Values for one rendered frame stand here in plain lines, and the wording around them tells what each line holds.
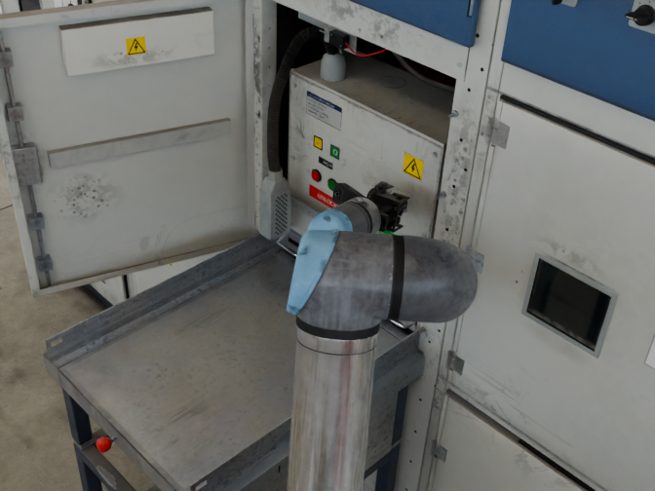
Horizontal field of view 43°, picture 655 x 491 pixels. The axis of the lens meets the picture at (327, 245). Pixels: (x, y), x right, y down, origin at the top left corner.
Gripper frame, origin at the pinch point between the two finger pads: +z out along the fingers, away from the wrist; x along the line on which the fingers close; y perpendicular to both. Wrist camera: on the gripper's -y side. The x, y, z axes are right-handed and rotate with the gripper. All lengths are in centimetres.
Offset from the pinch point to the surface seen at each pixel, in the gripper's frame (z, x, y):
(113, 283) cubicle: 55, -91, -127
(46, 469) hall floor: -6, -128, -97
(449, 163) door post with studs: -10.5, 14.1, 14.7
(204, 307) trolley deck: -12, -42, -40
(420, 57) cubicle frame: -13.4, 33.8, 4.6
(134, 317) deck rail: -24, -45, -52
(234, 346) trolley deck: -19, -44, -25
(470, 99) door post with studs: -15.7, 28.9, 17.4
